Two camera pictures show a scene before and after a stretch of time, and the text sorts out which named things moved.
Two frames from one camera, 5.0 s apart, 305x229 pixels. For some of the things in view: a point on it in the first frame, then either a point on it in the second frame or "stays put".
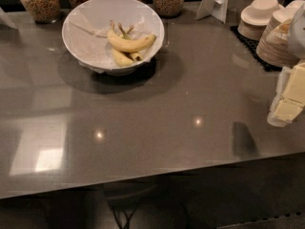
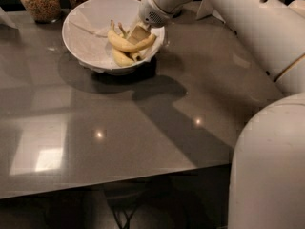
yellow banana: x=122 y=44 stays put
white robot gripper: x=298 y=33 → x=151 y=12
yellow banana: x=121 y=58 stays put
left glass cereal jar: x=41 y=1 stays put
